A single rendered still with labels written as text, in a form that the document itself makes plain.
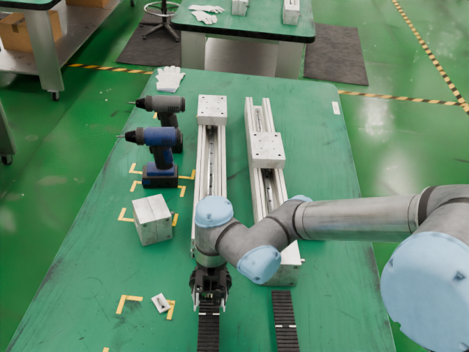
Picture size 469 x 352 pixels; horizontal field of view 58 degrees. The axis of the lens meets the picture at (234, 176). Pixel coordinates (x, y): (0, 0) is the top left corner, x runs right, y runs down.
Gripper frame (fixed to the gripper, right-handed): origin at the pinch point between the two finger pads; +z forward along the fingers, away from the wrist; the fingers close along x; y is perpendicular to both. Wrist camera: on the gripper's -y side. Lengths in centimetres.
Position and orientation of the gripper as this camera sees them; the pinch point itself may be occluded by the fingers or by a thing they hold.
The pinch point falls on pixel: (209, 300)
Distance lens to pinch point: 111.4
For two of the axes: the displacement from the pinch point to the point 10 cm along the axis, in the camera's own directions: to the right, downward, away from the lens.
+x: 10.0, 0.4, 0.6
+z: -0.6, 7.7, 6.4
